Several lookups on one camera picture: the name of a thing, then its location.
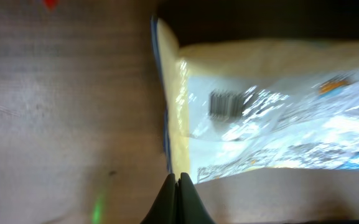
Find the dark red snack packet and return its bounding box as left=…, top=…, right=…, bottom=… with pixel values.
left=42, top=0, right=60, bottom=11

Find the yellow snack bag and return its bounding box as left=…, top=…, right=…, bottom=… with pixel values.
left=151, top=17, right=359, bottom=184

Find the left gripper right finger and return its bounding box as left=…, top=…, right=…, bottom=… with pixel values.
left=176, top=172, right=215, bottom=224

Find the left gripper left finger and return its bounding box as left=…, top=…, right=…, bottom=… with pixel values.
left=141, top=174, right=176, bottom=224

